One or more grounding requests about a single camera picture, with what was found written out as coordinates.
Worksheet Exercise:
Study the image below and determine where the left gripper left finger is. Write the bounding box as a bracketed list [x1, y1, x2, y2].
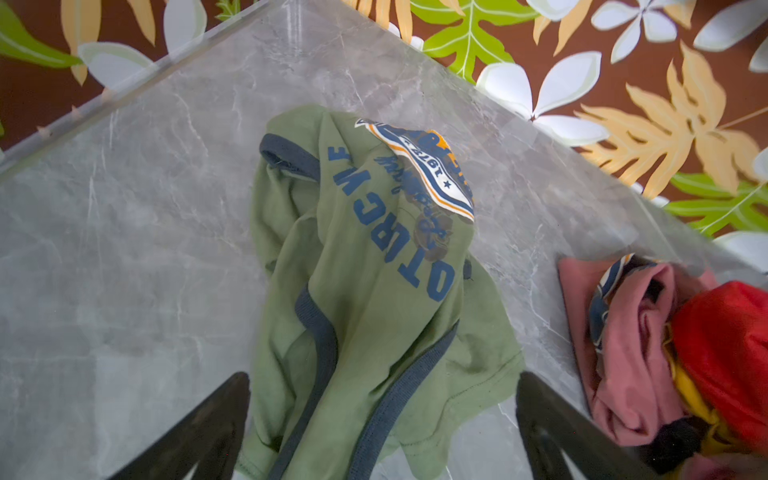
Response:
[112, 372, 250, 479]

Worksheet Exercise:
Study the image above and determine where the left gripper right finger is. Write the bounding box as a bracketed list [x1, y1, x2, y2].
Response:
[516, 371, 659, 479]

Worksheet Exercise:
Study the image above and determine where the green printed t-shirt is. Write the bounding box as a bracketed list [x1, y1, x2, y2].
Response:
[236, 105, 524, 479]

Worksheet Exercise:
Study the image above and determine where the maroon pink cloth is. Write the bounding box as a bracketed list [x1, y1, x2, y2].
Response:
[558, 253, 716, 446]

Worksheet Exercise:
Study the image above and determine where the black cloth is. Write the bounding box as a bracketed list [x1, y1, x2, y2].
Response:
[636, 416, 709, 475]

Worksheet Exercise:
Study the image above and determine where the yellow cloth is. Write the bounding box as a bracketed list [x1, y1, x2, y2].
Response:
[662, 323, 743, 456]

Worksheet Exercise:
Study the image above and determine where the red cloth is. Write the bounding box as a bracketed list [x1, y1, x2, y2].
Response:
[671, 281, 767, 452]

